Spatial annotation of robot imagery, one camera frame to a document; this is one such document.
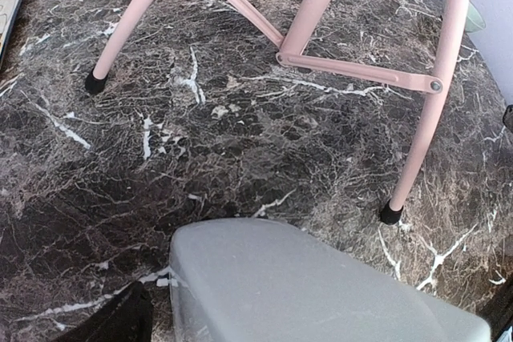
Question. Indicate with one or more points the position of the white metronome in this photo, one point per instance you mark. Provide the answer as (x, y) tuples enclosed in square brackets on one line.
[(261, 280)]

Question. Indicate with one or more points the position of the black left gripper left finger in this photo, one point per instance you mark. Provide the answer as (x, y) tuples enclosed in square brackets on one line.
[(128, 316)]

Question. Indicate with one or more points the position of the pale green bowl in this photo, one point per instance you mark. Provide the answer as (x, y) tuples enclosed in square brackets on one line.
[(474, 21)]

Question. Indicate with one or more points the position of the floral patterned coaster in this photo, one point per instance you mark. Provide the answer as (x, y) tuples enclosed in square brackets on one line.
[(8, 14)]

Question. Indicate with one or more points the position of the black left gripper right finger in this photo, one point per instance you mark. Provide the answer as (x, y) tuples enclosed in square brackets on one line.
[(497, 312)]

